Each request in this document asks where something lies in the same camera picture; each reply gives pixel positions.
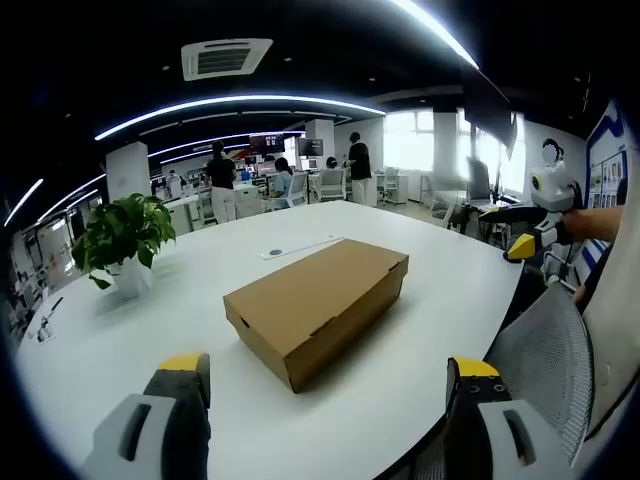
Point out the ceiling air conditioner unit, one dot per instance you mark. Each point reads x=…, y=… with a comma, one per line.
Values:
x=227, y=57

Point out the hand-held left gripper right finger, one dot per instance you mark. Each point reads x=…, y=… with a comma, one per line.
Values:
x=500, y=430

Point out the brown cardboard shoe box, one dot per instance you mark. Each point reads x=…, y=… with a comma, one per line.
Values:
x=320, y=295

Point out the black hanging screen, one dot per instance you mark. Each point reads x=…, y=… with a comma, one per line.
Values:
x=487, y=107

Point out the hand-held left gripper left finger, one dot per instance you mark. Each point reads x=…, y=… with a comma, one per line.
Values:
x=150, y=435

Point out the green potted plant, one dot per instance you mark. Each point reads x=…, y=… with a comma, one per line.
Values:
x=125, y=225

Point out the white plant pot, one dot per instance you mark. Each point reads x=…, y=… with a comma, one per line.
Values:
x=131, y=277

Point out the white desk power strip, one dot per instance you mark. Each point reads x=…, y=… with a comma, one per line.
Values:
x=300, y=247

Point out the person's beige shirt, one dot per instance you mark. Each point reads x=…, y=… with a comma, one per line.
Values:
x=615, y=325

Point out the small white desk object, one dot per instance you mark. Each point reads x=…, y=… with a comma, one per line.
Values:
x=47, y=327

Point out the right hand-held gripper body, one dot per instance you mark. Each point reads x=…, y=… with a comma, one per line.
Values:
x=552, y=187

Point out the grey mesh office chair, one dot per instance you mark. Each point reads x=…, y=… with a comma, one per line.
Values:
x=334, y=186
x=298, y=190
x=550, y=360

